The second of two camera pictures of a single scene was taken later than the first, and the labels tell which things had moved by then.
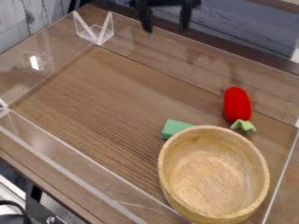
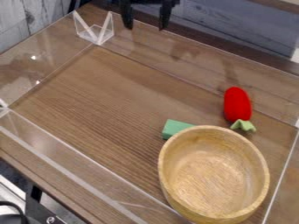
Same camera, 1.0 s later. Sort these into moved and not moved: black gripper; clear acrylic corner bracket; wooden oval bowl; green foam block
Moved: black gripper
Not moved: green foam block; wooden oval bowl; clear acrylic corner bracket
